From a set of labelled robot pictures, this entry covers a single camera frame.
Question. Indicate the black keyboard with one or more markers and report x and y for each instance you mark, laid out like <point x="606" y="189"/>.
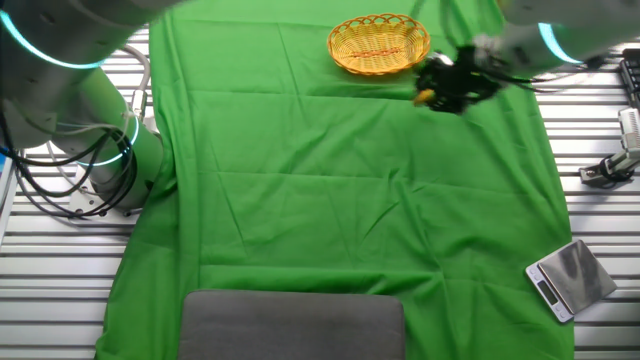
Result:
<point x="632" y="75"/>

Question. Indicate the yellow plastic clamp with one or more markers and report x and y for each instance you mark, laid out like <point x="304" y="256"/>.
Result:
<point x="423" y="96"/>

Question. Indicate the silver digital kitchen scale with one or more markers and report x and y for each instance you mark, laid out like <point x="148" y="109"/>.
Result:
<point x="575" y="277"/>

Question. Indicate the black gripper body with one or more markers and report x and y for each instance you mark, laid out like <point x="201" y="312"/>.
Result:
<point x="462" y="82"/>

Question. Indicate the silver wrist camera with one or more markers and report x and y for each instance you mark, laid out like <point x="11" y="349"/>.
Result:
<point x="442" y="59"/>

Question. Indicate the silver base mounting plate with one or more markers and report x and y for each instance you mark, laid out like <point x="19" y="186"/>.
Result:
<point x="82" y="202"/>

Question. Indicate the grey cushion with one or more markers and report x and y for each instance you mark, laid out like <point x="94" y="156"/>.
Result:
<point x="290" y="325"/>

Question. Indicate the green cloth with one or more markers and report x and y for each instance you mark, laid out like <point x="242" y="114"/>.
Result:
<point x="300" y="210"/>

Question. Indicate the yellow wicker basket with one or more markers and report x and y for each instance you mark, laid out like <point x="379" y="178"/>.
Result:
<point x="375" y="45"/>

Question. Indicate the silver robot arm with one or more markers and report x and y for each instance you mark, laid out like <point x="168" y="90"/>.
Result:
<point x="65" y="75"/>

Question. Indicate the silver ribbed camera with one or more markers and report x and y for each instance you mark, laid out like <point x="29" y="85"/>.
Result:
<point x="631" y="127"/>

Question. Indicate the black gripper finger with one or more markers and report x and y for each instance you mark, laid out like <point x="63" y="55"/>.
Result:
<point x="426" y="80"/>
<point x="435" y="103"/>

